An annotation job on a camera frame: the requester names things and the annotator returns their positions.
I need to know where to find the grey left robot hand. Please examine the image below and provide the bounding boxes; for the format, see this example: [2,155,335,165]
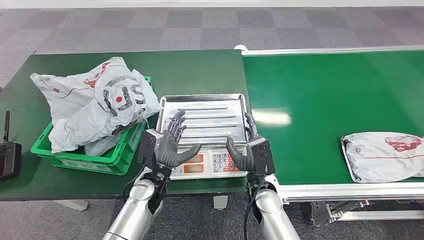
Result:
[153,110,202,176]

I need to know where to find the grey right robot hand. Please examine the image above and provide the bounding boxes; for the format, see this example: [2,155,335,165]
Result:
[226,111,259,172]

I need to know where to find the grey courier bag red stamp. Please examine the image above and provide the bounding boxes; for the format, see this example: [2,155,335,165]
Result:
[340,131,424,184]

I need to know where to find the green plastic basket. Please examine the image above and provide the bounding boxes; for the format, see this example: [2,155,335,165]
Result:
[30,76,153,176]

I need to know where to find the black radio device with antenna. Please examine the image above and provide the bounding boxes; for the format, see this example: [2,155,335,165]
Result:
[0,110,23,182]

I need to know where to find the white table foot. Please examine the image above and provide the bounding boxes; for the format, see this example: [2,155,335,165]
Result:
[53,199,90,212]
[213,195,229,212]

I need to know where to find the electronic scale with steel tray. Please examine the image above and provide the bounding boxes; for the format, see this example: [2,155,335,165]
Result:
[155,93,252,181]

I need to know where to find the grey courier bag black letters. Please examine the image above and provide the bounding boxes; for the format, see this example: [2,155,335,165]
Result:
[94,68,164,129]

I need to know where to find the small plain grey bag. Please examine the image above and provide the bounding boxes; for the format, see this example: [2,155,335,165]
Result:
[84,133,122,157]

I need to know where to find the dark green table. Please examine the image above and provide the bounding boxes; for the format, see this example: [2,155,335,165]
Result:
[0,49,253,203]

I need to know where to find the grey courier bag red dot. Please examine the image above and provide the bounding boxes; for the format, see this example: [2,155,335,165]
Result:
[29,56,147,154]

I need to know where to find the green belt conveyor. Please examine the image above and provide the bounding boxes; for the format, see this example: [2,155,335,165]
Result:
[233,44,424,227]

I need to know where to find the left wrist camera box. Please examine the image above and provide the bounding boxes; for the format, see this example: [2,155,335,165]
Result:
[138,128,164,167]

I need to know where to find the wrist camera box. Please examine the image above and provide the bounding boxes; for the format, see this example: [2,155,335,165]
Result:
[138,128,164,167]
[247,135,276,176]

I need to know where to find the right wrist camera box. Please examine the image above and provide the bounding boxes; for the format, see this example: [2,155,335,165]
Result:
[247,135,276,176]

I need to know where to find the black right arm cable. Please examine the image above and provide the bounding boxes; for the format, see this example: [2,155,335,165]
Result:
[243,174,266,240]

